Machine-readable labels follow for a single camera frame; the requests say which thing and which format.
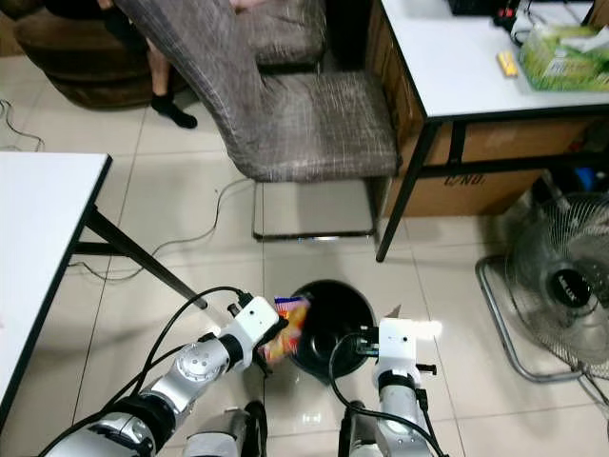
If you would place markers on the white desk black frame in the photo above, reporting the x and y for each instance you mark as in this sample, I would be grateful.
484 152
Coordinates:
457 57

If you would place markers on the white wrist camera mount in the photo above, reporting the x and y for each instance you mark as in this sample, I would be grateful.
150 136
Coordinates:
398 343
255 319

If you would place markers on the robot left leg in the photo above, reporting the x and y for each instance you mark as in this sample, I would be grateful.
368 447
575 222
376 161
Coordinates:
219 438

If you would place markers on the orange blue snack packet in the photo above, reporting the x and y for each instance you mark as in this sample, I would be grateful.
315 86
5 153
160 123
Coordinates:
287 333

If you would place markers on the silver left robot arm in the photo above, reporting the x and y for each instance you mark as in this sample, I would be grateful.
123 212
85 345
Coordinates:
200 367

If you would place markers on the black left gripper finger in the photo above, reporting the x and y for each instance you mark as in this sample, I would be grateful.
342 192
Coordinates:
266 367

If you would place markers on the small yellow packet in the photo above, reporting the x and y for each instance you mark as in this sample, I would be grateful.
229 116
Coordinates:
507 63

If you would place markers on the black round rubbish bin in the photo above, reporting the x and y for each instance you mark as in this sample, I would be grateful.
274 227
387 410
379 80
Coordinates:
328 324

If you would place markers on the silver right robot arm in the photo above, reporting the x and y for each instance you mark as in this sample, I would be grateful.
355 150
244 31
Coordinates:
400 428

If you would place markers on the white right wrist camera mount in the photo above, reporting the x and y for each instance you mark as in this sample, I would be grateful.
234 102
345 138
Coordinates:
398 343

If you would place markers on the brown cardboard carton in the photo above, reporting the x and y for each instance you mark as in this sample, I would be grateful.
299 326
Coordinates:
476 195

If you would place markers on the green tissue pack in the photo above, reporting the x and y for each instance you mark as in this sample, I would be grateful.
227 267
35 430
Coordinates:
566 62

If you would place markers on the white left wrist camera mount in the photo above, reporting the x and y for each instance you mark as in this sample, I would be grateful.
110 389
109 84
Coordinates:
255 319

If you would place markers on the brown sofa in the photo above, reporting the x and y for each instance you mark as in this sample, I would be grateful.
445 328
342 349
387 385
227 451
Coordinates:
76 62

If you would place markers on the white table black frame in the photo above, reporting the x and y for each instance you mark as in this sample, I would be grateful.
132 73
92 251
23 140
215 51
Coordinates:
48 228

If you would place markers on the checked brown fabric chair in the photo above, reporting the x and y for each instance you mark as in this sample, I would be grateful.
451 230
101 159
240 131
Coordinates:
314 133
290 33

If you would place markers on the robot right leg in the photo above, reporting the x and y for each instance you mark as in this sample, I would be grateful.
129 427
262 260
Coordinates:
357 438

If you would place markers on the robot leg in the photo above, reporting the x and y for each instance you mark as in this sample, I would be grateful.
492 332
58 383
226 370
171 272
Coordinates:
219 438
357 438

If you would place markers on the seated person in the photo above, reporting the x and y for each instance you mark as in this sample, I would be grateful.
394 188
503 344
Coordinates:
158 71

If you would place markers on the grey metal floor fan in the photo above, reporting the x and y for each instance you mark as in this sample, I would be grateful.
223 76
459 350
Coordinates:
571 283

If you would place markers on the black power strip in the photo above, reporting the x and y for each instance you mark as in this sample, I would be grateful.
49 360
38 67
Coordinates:
476 6

